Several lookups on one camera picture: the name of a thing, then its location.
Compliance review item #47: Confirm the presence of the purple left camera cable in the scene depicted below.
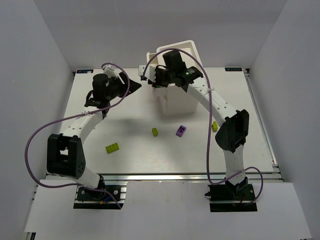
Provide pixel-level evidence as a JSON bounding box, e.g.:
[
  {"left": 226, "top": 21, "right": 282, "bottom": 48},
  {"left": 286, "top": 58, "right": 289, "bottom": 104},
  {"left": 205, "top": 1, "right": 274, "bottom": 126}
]
[{"left": 24, "top": 61, "right": 132, "bottom": 210}]

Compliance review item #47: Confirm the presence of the lime small lego brick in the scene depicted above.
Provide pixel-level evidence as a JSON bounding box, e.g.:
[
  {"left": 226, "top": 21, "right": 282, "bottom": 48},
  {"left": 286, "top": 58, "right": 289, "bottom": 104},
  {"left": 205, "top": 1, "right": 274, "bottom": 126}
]
[{"left": 151, "top": 127, "right": 159, "bottom": 137}]

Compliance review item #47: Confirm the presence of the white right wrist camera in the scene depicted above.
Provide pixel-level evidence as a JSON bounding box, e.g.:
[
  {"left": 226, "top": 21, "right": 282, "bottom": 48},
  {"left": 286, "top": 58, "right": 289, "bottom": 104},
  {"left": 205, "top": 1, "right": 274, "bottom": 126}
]
[{"left": 138, "top": 65, "right": 146, "bottom": 81}]

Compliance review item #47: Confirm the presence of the purple round lego piece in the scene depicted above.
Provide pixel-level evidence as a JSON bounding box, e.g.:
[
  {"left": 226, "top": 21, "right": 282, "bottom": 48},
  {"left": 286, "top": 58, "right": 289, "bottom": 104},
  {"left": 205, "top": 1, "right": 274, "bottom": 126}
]
[{"left": 176, "top": 125, "right": 187, "bottom": 138}]

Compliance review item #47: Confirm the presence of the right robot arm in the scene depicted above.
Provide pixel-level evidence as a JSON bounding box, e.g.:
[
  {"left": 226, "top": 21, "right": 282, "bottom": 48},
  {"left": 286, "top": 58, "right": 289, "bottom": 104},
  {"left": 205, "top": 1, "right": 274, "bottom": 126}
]
[{"left": 148, "top": 47, "right": 250, "bottom": 195}]

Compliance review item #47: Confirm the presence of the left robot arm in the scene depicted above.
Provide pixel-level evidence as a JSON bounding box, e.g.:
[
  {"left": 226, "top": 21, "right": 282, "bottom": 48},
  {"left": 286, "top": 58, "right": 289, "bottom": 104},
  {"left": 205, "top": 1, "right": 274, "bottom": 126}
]
[{"left": 46, "top": 72, "right": 142, "bottom": 189}]

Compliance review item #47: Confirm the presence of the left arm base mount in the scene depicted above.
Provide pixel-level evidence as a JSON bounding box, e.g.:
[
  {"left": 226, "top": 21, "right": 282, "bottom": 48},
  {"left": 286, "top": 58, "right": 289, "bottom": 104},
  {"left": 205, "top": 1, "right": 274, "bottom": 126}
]
[{"left": 73, "top": 181, "right": 127, "bottom": 210}]

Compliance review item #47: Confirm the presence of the blue corner sticker left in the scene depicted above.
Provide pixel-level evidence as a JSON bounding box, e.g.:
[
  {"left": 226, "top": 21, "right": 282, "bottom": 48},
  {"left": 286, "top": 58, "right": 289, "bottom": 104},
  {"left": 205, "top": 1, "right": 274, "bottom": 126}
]
[{"left": 76, "top": 69, "right": 94, "bottom": 74}]

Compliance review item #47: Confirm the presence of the lime sloped lego brick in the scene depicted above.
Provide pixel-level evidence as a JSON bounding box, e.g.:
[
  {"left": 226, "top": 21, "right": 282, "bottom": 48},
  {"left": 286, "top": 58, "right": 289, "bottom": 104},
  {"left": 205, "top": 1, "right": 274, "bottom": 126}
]
[{"left": 211, "top": 121, "right": 219, "bottom": 133}]

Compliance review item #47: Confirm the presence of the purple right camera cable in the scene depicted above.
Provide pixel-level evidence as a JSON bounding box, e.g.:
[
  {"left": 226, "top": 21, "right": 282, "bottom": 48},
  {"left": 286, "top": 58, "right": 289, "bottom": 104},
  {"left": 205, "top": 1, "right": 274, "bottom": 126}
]
[{"left": 143, "top": 48, "right": 265, "bottom": 206}]

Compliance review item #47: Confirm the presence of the blue corner sticker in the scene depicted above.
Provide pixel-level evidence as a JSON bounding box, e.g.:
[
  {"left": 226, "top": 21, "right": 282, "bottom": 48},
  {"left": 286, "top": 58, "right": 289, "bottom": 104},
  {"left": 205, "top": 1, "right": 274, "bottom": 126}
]
[
  {"left": 224, "top": 67, "right": 243, "bottom": 72},
  {"left": 76, "top": 69, "right": 94, "bottom": 74}
]

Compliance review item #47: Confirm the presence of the aluminium table front rail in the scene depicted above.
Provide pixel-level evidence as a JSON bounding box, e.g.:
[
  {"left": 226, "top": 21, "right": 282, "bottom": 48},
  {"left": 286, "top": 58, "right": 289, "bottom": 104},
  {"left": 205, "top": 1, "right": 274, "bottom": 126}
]
[{"left": 46, "top": 172, "right": 283, "bottom": 185}]

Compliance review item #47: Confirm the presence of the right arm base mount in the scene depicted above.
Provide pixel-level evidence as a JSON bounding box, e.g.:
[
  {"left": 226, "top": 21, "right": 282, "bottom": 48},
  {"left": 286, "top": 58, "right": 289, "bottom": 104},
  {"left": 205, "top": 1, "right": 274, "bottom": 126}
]
[{"left": 204, "top": 184, "right": 258, "bottom": 213}]

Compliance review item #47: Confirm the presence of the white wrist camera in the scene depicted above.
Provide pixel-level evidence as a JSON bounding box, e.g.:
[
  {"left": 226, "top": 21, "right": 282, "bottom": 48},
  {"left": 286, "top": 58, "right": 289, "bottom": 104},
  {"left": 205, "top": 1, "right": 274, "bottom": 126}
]
[
  {"left": 101, "top": 63, "right": 117, "bottom": 78},
  {"left": 138, "top": 65, "right": 146, "bottom": 81}
]

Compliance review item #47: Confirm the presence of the purple camera cable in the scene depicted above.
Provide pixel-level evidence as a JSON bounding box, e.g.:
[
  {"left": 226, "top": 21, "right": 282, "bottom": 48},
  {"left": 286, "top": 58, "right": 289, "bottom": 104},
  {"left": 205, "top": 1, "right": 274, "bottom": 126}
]
[
  {"left": 24, "top": 61, "right": 132, "bottom": 210},
  {"left": 143, "top": 48, "right": 265, "bottom": 206}
]

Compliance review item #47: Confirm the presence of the blue corner sticker right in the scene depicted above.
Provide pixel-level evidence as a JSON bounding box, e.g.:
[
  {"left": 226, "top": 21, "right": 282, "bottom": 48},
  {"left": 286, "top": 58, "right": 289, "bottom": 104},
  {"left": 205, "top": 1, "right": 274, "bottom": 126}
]
[{"left": 224, "top": 67, "right": 243, "bottom": 72}]

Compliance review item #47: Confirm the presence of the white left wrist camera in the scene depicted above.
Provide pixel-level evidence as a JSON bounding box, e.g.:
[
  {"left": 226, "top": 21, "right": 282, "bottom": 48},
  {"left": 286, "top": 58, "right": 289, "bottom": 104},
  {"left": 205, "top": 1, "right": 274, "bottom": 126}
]
[{"left": 101, "top": 63, "right": 117, "bottom": 78}]

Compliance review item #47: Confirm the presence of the lime long lego brick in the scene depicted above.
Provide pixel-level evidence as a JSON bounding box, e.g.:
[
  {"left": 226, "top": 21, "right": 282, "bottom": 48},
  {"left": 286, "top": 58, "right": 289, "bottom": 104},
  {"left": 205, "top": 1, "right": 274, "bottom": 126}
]
[{"left": 105, "top": 142, "right": 120, "bottom": 154}]

